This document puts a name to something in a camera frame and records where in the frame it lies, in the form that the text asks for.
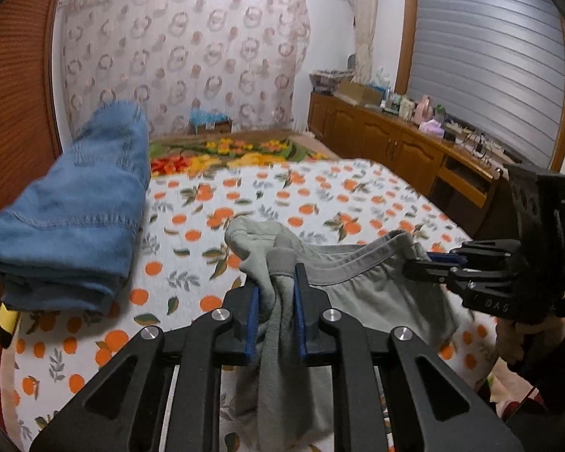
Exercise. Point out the yellow black object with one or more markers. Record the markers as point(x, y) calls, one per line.
point(8, 325)

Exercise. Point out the blue crumpled cloth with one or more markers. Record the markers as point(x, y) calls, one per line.
point(207, 115)

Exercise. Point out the purple tissue pack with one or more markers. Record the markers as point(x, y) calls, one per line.
point(432, 128)

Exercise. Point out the floral blanket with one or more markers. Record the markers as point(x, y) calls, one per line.
point(245, 148)

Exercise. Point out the dark wooden bed end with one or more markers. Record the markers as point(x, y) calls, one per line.
point(492, 207)

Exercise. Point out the person's right hand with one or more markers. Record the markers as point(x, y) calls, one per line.
point(513, 343)

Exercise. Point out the sheer lace curtain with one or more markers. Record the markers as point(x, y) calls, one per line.
point(363, 23)

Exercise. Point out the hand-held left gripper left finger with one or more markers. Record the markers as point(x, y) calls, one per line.
point(253, 325)

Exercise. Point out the woven basket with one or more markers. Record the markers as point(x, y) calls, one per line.
point(329, 80)

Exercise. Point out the orange print bedsheet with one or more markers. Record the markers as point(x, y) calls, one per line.
point(310, 188)

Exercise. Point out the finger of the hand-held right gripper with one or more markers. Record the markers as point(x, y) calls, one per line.
point(433, 270)
point(485, 250)

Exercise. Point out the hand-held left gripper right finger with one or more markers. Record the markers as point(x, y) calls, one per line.
point(301, 310)

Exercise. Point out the wooden window frame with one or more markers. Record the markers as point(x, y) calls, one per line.
point(401, 56)

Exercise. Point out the folded blue jeans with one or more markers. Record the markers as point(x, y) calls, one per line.
point(75, 207)

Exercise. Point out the grey window blind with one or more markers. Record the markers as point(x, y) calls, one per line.
point(489, 66)

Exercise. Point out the pink bottle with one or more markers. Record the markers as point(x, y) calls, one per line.
point(423, 108)

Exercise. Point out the open cardboard box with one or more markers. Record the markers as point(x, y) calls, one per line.
point(358, 93)

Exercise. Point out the ribbed wooden panel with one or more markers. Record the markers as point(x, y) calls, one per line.
point(19, 80)

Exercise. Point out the person's right forearm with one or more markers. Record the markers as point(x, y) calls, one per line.
point(555, 386)

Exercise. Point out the small cardboard box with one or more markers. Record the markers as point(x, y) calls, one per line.
point(216, 127)

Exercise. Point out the wooden sideboard cabinet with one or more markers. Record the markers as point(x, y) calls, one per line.
point(381, 141)

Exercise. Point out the grey-green pants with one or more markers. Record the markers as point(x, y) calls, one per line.
point(358, 292)

